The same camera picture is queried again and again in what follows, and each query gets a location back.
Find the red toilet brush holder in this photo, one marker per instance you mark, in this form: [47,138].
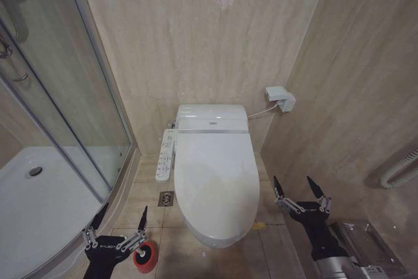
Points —
[147,262]

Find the square metal floor drain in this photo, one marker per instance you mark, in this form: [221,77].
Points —
[167,199]

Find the white bidet seat unit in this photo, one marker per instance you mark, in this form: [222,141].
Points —
[212,117]

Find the white toilet lid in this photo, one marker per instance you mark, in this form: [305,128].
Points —
[215,177]

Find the glass shower enclosure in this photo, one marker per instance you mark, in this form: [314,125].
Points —
[65,63]

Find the white shower tray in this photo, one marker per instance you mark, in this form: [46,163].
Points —
[39,213]

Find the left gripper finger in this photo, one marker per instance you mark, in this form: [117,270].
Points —
[142,221]
[98,218]

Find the white bidet control panel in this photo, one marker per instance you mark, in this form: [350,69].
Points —
[165,156]

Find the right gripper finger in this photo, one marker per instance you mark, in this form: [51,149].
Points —
[315,189]
[278,189]

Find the small chrome toilet fitting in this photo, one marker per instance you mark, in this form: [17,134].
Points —
[173,124]

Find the grey wall socket box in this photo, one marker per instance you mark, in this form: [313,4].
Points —
[281,97]

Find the round chrome shower drain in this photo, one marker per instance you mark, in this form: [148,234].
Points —
[34,172]

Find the white toilet bowl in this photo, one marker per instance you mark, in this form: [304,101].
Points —
[215,241]

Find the chrome toilet paper holder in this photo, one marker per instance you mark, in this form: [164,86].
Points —
[362,239]

